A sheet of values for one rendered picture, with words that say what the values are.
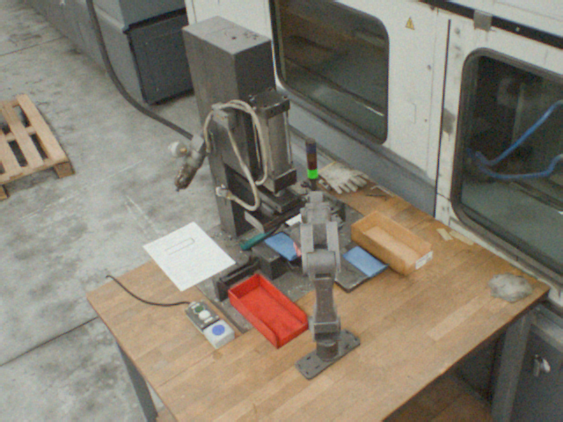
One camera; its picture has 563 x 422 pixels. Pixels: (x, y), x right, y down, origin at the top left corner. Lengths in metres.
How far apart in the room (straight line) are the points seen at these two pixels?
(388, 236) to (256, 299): 0.52
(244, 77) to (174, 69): 3.35
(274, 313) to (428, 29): 1.02
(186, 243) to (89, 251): 1.65
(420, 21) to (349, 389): 1.17
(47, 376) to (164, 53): 2.71
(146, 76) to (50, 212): 1.38
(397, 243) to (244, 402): 0.78
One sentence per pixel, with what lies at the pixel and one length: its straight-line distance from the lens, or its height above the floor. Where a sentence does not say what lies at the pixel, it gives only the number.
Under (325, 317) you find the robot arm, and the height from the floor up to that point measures 1.07.
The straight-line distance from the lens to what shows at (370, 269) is 2.04.
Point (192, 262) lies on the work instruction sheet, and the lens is 2.18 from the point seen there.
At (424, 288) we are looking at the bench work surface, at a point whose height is 0.90.
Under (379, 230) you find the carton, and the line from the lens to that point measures 2.21.
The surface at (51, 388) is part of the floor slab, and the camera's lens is 3.21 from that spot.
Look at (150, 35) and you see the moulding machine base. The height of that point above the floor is 0.59.
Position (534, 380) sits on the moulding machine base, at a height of 0.41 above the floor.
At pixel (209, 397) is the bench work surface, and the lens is 1.79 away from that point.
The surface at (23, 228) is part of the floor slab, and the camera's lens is 4.24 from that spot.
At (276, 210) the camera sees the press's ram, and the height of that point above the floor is 1.15.
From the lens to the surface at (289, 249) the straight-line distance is 2.01.
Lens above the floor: 2.33
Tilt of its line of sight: 38 degrees down
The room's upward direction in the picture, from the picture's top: 7 degrees counter-clockwise
